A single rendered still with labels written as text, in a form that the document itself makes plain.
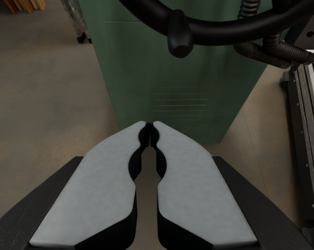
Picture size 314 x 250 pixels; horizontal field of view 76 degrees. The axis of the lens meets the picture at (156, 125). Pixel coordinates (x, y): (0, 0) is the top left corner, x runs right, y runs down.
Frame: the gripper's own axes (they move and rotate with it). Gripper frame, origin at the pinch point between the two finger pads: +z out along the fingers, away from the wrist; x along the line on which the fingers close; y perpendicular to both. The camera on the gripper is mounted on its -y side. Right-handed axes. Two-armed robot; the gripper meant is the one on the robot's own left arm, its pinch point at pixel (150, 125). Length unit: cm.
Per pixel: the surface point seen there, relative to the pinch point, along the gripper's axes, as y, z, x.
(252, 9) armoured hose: -6.8, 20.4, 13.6
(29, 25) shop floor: 0, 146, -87
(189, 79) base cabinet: 9.4, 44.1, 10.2
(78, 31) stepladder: 3, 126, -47
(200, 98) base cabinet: 17, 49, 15
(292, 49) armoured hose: -1.0, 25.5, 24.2
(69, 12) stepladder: -8, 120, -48
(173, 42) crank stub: -3.8, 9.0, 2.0
